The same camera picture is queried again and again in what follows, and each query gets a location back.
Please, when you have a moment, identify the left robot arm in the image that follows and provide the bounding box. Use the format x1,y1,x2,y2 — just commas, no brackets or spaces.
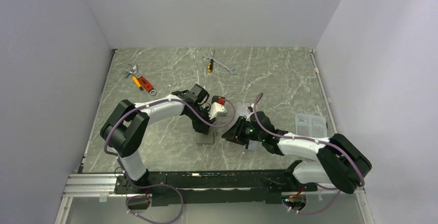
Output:
100,84,213,193

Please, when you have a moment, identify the yellow black screwdriver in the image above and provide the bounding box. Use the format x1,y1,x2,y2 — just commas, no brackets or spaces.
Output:
207,59,214,72

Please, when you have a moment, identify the red adjustable wrench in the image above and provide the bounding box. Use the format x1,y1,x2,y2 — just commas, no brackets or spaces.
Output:
123,64,157,95

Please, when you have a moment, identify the aluminium rail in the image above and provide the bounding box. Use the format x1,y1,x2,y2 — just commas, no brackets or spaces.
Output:
62,170,366,199

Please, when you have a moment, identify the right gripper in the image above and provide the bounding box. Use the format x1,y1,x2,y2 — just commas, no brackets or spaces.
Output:
222,116,265,145

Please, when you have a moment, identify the grey card holder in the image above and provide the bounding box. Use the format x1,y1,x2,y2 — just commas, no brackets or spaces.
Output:
196,131,215,145

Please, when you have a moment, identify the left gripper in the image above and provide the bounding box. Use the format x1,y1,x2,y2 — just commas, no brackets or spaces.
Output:
186,106,216,136

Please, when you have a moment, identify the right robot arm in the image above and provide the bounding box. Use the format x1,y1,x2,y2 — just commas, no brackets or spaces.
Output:
222,111,372,194

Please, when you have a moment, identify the clear plastic screw box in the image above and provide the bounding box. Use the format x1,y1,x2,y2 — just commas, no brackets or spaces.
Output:
295,114,327,138

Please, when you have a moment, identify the black credit card stack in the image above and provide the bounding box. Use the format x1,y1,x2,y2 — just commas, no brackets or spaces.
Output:
211,95,226,105

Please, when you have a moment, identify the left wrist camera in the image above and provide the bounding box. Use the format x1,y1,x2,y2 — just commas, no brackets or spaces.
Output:
209,98,228,120

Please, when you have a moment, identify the silver open-end wrench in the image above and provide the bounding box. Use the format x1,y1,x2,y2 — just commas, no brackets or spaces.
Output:
203,51,239,75

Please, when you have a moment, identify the single silver credit card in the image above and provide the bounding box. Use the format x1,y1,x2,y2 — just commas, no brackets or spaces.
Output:
245,140,258,151

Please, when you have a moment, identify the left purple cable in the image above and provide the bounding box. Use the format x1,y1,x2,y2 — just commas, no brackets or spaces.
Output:
104,97,237,224

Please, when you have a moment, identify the orange utility knife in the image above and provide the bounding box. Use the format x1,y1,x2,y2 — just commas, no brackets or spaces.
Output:
132,76,144,91

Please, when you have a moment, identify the black base frame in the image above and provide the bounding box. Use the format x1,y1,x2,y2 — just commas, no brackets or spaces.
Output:
114,169,317,206

